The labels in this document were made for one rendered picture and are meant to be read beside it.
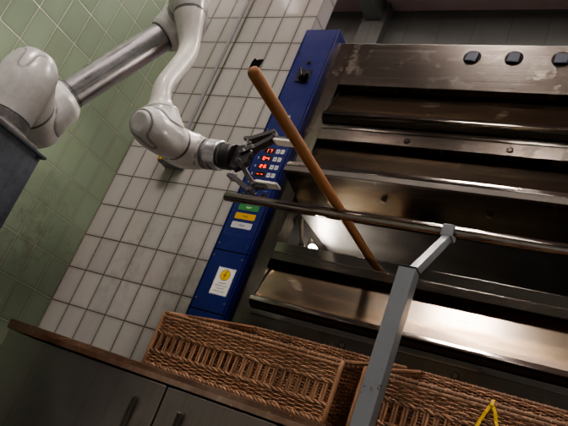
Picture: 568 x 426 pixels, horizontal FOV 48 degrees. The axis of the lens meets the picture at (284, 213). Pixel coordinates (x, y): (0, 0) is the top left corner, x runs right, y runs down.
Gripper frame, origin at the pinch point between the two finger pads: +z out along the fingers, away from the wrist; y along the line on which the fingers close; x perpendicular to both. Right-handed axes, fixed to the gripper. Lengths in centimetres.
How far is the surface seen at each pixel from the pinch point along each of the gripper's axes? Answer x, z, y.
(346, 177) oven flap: -41.8, -1.9, -21.2
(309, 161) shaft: 4.1, 9.5, 0.2
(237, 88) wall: -57, -74, -65
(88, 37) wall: -12, -118, -52
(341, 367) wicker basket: -6, 32, 47
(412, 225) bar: -18.9, 32.9, 2.8
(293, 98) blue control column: -54, -43, -60
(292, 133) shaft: 16.6, 9.5, 0.4
